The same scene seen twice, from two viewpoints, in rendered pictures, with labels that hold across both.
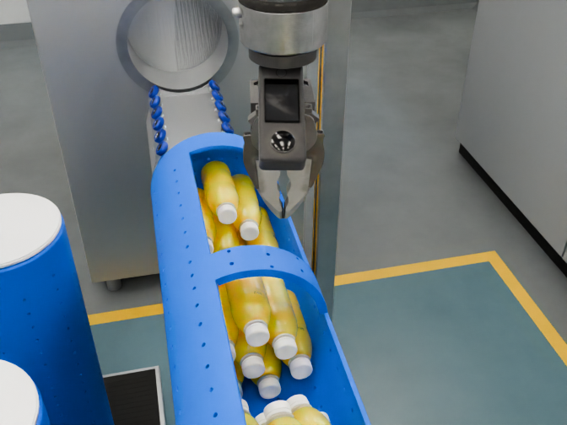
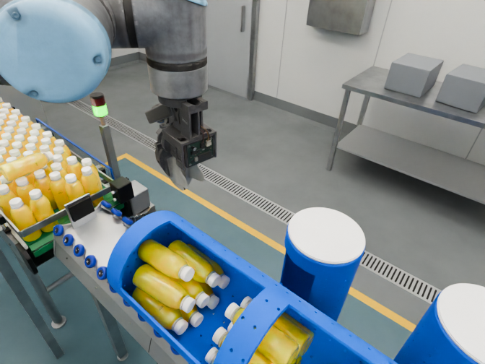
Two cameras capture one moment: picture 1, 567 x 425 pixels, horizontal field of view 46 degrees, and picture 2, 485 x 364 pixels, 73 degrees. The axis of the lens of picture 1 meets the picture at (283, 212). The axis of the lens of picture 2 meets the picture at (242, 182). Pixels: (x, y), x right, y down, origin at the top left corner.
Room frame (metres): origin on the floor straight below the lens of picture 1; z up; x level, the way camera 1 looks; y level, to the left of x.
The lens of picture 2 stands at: (1.11, -0.24, 1.88)
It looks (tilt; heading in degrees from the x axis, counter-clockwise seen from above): 37 degrees down; 140
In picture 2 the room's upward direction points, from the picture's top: 3 degrees clockwise
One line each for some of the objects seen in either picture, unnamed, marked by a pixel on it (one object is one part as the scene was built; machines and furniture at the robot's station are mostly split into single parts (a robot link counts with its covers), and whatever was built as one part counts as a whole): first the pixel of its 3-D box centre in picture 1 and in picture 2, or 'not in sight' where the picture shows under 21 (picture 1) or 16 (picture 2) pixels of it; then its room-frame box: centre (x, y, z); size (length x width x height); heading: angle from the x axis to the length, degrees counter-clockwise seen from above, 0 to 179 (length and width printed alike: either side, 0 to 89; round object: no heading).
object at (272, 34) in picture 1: (279, 23); (180, 77); (0.66, 0.00, 1.70); 0.10 x 0.09 x 0.05; 93
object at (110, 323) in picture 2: not in sight; (111, 326); (0.07, -0.18, 0.31); 0.06 x 0.06 x 0.63; 13
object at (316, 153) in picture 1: (302, 153); (169, 153); (0.64, -0.02, 1.56); 0.05 x 0.02 x 0.09; 93
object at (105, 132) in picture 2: not in sight; (123, 206); (-0.46, 0.15, 0.55); 0.04 x 0.04 x 1.10; 13
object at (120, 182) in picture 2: not in sight; (121, 191); (-0.10, 0.06, 0.95); 0.10 x 0.07 x 0.10; 103
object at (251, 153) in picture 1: (263, 153); not in sight; (0.64, 0.02, 1.56); 0.05 x 0.02 x 0.09; 93
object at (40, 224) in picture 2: not in sight; (73, 207); (-0.09, -0.14, 0.96); 0.40 x 0.01 x 0.03; 103
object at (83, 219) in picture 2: not in sight; (81, 211); (-0.01, -0.12, 0.99); 0.10 x 0.02 x 0.12; 103
